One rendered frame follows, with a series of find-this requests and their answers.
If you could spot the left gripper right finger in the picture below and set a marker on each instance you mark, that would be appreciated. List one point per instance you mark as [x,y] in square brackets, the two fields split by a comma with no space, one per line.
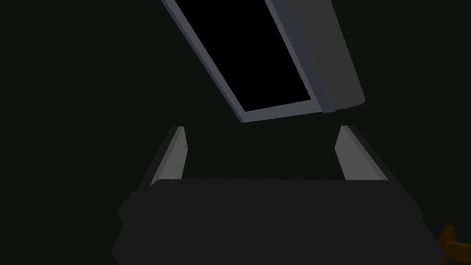
[355,160]

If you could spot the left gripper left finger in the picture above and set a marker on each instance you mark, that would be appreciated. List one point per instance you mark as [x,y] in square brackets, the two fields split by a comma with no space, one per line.
[173,158]

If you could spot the grey appliance with dark window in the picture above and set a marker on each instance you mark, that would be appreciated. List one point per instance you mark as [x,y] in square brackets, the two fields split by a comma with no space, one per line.
[316,51]

